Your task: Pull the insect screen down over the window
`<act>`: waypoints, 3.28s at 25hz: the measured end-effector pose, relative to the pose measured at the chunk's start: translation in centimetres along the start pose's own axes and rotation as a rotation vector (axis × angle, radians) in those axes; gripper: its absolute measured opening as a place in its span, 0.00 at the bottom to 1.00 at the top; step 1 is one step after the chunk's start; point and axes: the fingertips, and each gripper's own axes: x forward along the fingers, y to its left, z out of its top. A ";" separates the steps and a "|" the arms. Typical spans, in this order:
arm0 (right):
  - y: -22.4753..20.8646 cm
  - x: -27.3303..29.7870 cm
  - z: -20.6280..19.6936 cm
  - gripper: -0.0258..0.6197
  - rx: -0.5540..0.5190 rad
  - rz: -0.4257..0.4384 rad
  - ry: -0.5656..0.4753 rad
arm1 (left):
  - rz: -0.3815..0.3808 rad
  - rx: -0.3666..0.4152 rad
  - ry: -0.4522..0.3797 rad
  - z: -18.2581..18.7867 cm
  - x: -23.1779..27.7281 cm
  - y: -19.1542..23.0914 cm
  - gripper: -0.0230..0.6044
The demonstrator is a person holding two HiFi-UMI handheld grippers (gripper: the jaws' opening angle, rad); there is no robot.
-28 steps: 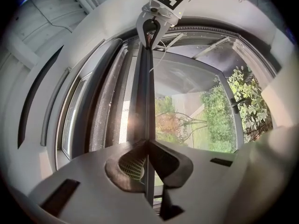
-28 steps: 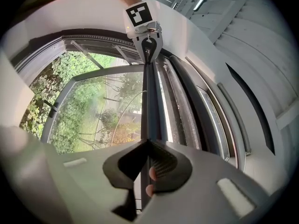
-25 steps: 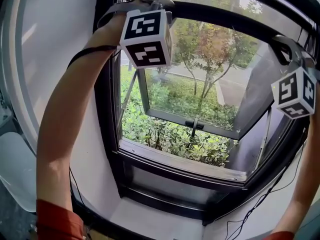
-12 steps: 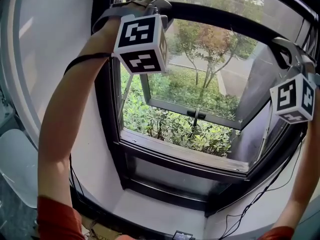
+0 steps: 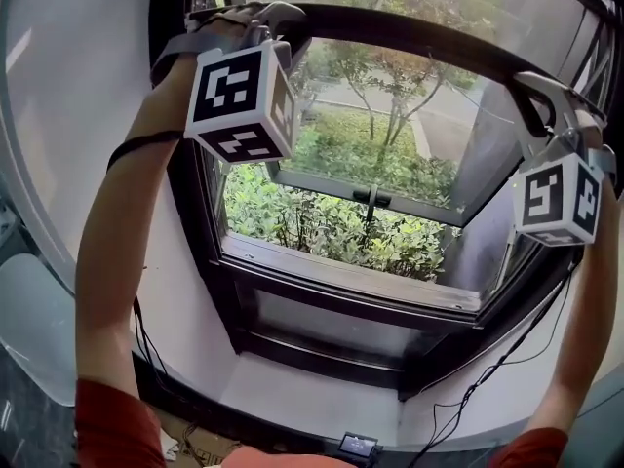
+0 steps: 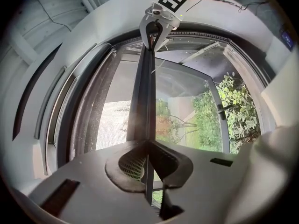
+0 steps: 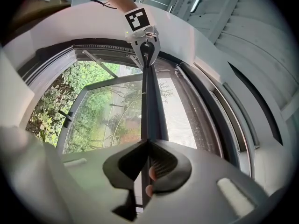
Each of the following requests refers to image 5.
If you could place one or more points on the large cardboard box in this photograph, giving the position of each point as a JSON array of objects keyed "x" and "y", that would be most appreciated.
[{"x": 195, "y": 441}]

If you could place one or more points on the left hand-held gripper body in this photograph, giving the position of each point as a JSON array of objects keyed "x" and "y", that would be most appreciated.
[{"x": 229, "y": 95}]

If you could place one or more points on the person's left forearm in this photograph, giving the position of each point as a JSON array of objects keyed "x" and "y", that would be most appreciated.
[{"x": 117, "y": 261}]

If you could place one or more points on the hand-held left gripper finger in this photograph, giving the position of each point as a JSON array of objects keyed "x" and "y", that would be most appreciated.
[{"x": 283, "y": 11}]

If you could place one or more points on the black window frame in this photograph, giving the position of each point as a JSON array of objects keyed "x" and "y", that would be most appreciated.
[{"x": 195, "y": 212}]

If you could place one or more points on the person's left hand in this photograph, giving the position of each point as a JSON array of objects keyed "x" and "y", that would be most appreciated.
[{"x": 229, "y": 22}]

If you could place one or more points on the small black display device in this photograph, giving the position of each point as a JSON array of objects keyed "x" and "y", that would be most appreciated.
[{"x": 358, "y": 446}]

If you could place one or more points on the green bushes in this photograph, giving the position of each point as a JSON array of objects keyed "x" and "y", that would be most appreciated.
[{"x": 317, "y": 227}]

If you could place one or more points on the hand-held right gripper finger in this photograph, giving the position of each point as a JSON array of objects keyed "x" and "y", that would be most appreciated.
[
  {"x": 531, "y": 144},
  {"x": 560, "y": 96}
]

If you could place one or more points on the person's right forearm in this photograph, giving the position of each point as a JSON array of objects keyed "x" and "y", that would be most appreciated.
[{"x": 580, "y": 334}]

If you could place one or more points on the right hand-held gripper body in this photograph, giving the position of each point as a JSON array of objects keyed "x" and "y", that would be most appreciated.
[{"x": 556, "y": 198}]

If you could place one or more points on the small trees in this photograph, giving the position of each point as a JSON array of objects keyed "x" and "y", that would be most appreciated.
[{"x": 385, "y": 90}]

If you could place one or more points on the white plastic chair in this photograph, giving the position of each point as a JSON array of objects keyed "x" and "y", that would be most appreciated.
[{"x": 34, "y": 329}]

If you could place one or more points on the open glass window sash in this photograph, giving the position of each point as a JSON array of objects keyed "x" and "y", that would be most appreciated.
[{"x": 331, "y": 181}]

